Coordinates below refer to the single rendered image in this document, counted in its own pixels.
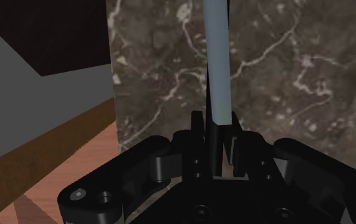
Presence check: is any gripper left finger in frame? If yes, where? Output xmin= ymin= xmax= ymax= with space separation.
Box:
xmin=57 ymin=110 xmax=213 ymax=224

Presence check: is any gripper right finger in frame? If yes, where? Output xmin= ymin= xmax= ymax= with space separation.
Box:
xmin=226 ymin=111 xmax=356 ymax=224

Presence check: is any pale blue long utensil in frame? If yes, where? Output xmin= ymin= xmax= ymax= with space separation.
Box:
xmin=203 ymin=0 xmax=232 ymax=177

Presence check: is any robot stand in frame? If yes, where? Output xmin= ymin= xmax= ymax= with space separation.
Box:
xmin=0 ymin=0 xmax=112 ymax=78

